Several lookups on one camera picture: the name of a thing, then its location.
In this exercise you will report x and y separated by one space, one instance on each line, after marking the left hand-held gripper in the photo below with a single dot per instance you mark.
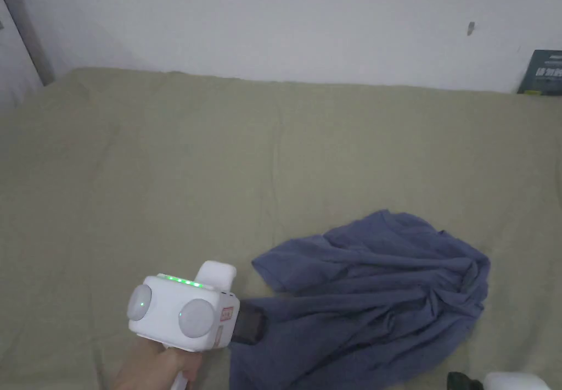
175 311

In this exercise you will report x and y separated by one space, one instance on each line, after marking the dark blue shirt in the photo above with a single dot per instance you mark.
373 297

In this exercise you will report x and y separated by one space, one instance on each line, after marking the person's left hand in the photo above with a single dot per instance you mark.
149 370

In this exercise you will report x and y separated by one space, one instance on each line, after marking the dark green printed box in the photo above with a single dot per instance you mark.
542 73

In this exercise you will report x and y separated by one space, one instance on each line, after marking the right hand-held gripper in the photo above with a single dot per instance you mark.
513 382

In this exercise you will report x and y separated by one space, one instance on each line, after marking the bed with beige sheet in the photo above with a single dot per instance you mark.
175 166

